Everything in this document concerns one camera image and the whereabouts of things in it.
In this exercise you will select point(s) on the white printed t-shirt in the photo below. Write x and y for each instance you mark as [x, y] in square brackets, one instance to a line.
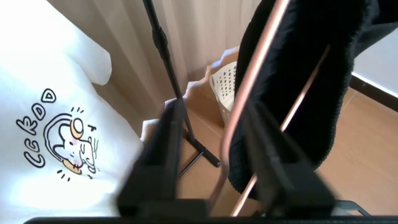
[46, 62]

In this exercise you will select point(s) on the white laundry basket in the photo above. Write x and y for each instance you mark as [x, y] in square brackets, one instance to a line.
[225, 84]

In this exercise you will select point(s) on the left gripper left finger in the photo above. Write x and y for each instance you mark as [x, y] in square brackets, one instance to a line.
[155, 174]

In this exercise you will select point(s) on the black clothes rack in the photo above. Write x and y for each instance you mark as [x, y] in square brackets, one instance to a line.
[160, 40]

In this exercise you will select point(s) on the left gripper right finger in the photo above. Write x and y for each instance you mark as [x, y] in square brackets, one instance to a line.
[289, 189]

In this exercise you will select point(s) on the black garment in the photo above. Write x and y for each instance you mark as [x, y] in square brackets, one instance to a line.
[295, 77]

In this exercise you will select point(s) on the pink clothes hanger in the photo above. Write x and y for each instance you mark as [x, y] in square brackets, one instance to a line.
[247, 84]

